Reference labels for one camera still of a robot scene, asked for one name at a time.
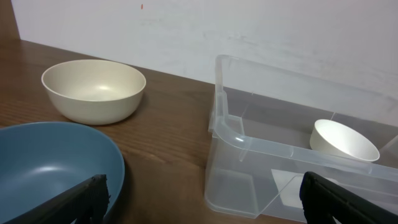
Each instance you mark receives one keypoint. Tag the white small bowl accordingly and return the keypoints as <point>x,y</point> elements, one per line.
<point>331,137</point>

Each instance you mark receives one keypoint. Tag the cream bowl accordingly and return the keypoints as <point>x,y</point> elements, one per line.
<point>94,92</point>

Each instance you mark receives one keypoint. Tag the blue bowl near gripper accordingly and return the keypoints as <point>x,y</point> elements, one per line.
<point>41,160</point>

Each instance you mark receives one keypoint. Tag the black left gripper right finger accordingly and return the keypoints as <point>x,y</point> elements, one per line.
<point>327,203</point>

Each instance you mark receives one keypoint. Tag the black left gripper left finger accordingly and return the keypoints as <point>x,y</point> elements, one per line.
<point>86,202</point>

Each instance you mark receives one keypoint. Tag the clear plastic storage bin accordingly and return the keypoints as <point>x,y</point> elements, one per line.
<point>261,124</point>

